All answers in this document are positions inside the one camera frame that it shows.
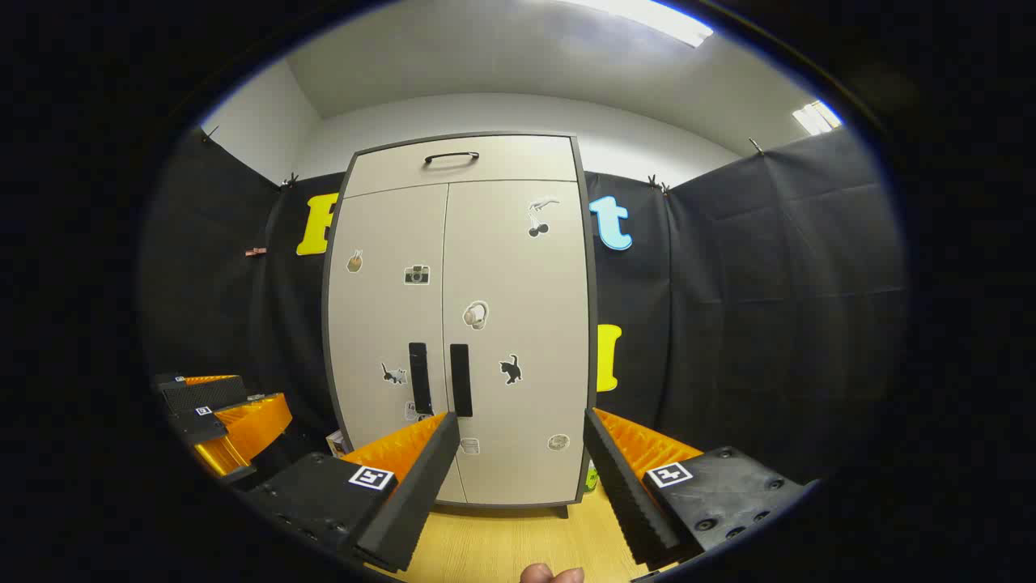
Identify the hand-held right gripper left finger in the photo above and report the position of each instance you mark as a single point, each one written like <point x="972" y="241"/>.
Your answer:
<point x="421" y="486"/>

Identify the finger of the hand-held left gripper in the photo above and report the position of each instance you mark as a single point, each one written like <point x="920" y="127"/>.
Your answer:
<point x="243" y="425"/>
<point x="202" y="395"/>

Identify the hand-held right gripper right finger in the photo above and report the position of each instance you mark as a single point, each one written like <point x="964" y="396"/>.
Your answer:
<point x="623" y="494"/>

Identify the grey double-door shoe cabinet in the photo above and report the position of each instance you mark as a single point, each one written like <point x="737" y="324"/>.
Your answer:
<point x="592" y="340"/>

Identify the grey cabinet door camera sticker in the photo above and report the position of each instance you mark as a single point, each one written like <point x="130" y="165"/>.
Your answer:
<point x="372" y="324"/>

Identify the grey cabinet door headphones sticker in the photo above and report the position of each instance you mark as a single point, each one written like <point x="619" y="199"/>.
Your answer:
<point x="526" y="283"/>

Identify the grey cabinet drawer front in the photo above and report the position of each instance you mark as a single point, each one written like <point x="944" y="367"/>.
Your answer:
<point x="526" y="162"/>

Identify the small green object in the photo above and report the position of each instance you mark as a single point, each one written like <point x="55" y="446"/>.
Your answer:
<point x="592" y="478"/>

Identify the small white box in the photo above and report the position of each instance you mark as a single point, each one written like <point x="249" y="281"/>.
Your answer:
<point x="337" y="444"/>

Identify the black backdrop cloth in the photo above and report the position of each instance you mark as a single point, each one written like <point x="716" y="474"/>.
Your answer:
<point x="728" y="324"/>

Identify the black cloth clip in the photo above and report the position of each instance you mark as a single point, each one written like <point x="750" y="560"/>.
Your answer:
<point x="657" y="185"/>
<point x="210" y="134"/>
<point x="756" y="146"/>
<point x="290" y="181"/>

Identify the small ceiling light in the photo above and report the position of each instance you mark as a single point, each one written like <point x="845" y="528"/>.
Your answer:
<point x="816" y="118"/>

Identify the long ceiling light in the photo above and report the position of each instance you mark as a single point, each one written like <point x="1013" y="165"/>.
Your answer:
<point x="647" y="16"/>

